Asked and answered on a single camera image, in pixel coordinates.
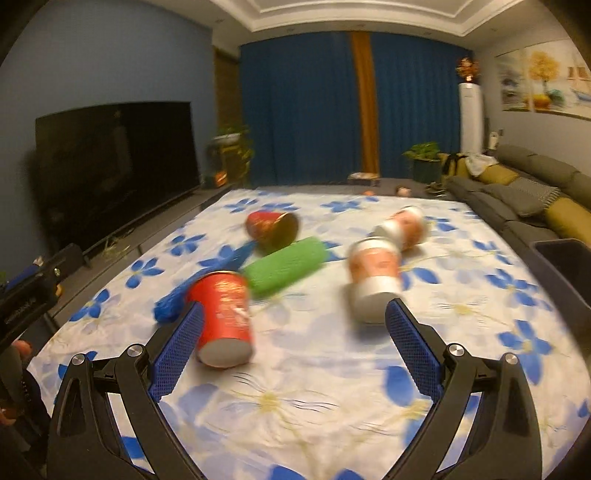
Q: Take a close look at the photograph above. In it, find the green foam net sleeve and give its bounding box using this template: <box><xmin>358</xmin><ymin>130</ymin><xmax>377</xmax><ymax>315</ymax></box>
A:
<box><xmin>243</xmin><ymin>236</ymin><xmax>328</xmax><ymax>298</ymax></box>

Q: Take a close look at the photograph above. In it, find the mustard cushion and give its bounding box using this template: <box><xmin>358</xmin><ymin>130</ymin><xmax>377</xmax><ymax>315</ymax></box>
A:
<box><xmin>545</xmin><ymin>196</ymin><xmax>591</xmax><ymax>248</ymax></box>
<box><xmin>475</xmin><ymin>164</ymin><xmax>520</xmax><ymax>186</ymax></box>

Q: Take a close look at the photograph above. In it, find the black white patterned cushion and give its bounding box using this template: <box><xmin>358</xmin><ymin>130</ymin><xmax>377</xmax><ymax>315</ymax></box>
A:
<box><xmin>510</xmin><ymin>176</ymin><xmax>563</xmax><ymax>206</ymax></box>

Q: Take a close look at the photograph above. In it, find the orange curtain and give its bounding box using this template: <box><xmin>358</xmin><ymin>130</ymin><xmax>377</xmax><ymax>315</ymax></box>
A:
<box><xmin>350</xmin><ymin>31</ymin><xmax>380</xmax><ymax>176</ymax></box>

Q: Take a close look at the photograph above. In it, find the grey television cabinet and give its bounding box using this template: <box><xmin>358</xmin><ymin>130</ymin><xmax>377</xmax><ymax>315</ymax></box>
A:
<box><xmin>44</xmin><ymin>185</ymin><xmax>241</xmax><ymax>326</ymax></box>

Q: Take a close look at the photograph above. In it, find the white cloth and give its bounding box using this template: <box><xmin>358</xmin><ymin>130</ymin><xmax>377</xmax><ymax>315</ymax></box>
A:
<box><xmin>464</xmin><ymin>154</ymin><xmax>499</xmax><ymax>177</ymax></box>

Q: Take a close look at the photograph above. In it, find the black television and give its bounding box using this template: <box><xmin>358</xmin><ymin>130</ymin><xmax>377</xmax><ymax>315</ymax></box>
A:
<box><xmin>36</xmin><ymin>102</ymin><xmax>202</xmax><ymax>256</ymax></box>

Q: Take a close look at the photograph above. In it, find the green plant dark pot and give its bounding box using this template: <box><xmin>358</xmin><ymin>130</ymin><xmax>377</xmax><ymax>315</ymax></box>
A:
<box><xmin>403</xmin><ymin>142</ymin><xmax>445</xmax><ymax>184</ymax></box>

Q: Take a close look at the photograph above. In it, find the blue curtain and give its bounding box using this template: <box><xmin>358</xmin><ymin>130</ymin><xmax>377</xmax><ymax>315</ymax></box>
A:
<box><xmin>239</xmin><ymin>31</ymin><xmax>358</xmax><ymax>188</ymax></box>
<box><xmin>372</xmin><ymin>32</ymin><xmax>474</xmax><ymax>179</ymax></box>

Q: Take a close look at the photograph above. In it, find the grey landscape painting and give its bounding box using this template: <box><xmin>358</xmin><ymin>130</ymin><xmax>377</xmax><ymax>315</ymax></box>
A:
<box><xmin>496</xmin><ymin>51</ymin><xmax>532</xmax><ymax>112</ymax></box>

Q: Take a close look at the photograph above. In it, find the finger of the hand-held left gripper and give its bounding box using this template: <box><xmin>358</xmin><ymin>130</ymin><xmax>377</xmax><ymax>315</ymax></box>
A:
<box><xmin>0</xmin><ymin>260</ymin><xmax>48</xmax><ymax>299</ymax></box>
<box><xmin>43</xmin><ymin>243</ymin><xmax>86</xmax><ymax>285</ymax></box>

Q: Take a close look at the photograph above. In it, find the white blue floral blanket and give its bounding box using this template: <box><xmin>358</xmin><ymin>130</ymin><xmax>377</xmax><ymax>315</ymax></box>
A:
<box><xmin>28</xmin><ymin>185</ymin><xmax>591</xmax><ymax>480</ymax></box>

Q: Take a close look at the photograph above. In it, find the red cup gold interior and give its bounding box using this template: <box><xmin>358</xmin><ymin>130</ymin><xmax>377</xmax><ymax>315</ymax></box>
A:
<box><xmin>245</xmin><ymin>210</ymin><xmax>301</xmax><ymax>254</ymax></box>

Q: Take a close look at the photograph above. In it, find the person's left hand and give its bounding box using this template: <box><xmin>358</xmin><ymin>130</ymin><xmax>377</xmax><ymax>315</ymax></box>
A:
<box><xmin>0</xmin><ymin>339</ymin><xmax>35</xmax><ymax>428</ymax></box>

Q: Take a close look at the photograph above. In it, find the grey sofa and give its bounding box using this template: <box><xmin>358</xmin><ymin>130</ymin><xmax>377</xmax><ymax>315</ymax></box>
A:
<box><xmin>444</xmin><ymin>144</ymin><xmax>591</xmax><ymax>260</ymax></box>

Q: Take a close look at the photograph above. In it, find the grey cushion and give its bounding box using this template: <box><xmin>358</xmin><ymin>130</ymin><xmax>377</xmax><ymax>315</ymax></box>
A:
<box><xmin>482</xmin><ymin>179</ymin><xmax>555</xmax><ymax>219</ymax></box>

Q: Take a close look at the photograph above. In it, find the black garment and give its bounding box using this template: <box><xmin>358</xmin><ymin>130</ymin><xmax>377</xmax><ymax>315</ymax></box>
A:
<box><xmin>441</xmin><ymin>153</ymin><xmax>467</xmax><ymax>176</ymax></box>

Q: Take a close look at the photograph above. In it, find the artificial flower decoration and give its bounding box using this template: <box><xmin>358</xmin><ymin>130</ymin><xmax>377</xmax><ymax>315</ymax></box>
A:
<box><xmin>456</xmin><ymin>58</ymin><xmax>481</xmax><ymax>84</ymax></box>

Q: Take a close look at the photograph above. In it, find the grey plastic bin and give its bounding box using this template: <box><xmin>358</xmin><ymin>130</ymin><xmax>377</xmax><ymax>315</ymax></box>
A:
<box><xmin>530</xmin><ymin>239</ymin><xmax>591</xmax><ymax>334</ymax></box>

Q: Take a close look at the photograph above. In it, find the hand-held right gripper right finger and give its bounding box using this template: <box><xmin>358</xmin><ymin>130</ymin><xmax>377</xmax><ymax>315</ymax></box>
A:
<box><xmin>385</xmin><ymin>298</ymin><xmax>542</xmax><ymax>480</ymax></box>

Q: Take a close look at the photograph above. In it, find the sailboat and tree painting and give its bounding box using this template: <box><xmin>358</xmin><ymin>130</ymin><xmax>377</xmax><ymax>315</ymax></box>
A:
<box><xmin>524</xmin><ymin>39</ymin><xmax>591</xmax><ymax>121</ymax></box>

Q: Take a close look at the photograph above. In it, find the large red paper cup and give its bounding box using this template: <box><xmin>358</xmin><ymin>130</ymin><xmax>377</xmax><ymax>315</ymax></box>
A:
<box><xmin>187</xmin><ymin>271</ymin><xmax>256</xmax><ymax>368</ymax></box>

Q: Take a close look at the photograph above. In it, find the trailing plant on stand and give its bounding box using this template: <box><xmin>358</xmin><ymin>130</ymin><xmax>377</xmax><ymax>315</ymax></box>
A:
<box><xmin>209</xmin><ymin>124</ymin><xmax>256</xmax><ymax>186</ymax></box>

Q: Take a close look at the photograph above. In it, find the white standing air conditioner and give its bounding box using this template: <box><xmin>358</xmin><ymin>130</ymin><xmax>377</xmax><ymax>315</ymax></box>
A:
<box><xmin>458</xmin><ymin>83</ymin><xmax>486</xmax><ymax>156</ymax></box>

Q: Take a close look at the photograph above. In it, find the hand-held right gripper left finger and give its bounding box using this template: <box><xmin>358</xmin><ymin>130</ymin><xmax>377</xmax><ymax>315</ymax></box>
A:
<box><xmin>46</xmin><ymin>303</ymin><xmax>205</xmax><ymax>480</ymax></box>

